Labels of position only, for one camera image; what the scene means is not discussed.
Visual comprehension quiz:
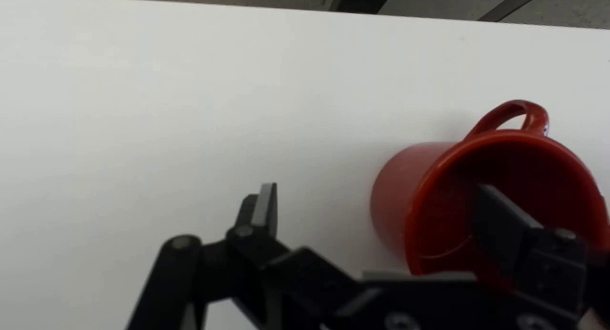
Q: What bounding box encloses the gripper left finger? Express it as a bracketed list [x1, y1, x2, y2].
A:
[125, 182, 363, 330]

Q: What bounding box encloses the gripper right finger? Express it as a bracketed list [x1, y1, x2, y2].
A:
[472, 184, 610, 321]

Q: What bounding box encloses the red cup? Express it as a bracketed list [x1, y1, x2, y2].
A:
[371, 100, 610, 290]

